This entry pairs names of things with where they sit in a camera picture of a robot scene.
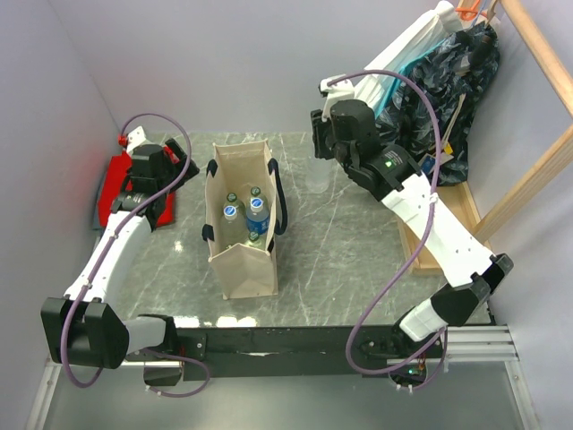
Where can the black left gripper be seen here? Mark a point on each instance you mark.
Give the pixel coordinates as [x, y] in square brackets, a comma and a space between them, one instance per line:
[183, 161]

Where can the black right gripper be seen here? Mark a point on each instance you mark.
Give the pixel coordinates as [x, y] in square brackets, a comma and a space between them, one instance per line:
[319, 127]

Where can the blue label water bottle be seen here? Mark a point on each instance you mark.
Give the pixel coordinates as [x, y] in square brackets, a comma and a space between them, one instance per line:
[257, 216]

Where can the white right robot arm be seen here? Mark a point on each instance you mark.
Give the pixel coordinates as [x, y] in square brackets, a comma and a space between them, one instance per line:
[392, 176]

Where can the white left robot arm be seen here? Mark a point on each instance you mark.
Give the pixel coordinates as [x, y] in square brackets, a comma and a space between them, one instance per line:
[82, 327]

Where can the beige canvas tote bag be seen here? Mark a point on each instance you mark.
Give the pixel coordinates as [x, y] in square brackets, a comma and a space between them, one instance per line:
[243, 271]

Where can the red folded cloth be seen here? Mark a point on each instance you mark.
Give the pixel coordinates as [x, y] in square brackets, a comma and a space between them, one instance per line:
[111, 186]

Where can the green cap glass bottle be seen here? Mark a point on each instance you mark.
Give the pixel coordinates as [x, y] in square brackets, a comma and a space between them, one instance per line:
[233, 200]

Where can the white pleated garment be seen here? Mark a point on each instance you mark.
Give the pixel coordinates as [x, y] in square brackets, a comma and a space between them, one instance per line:
[424, 34]

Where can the teal garment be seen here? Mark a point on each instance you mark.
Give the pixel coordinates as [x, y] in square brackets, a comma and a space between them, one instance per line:
[398, 80]

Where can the blue hang tag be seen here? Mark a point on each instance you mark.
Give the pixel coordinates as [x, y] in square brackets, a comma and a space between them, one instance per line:
[428, 163]

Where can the green cap bottle front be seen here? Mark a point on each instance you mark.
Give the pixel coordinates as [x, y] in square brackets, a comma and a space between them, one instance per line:
[255, 240]

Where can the dark patterned shirt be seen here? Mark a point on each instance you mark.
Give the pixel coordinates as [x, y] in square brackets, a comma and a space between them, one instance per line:
[454, 77]

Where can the orange clothes hanger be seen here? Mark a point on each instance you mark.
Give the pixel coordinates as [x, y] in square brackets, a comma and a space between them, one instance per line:
[468, 9]

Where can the black base beam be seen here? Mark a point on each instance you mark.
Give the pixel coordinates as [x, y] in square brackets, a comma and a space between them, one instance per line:
[300, 351]

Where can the wooden rack frame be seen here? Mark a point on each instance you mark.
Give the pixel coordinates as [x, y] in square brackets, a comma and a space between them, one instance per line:
[522, 137]

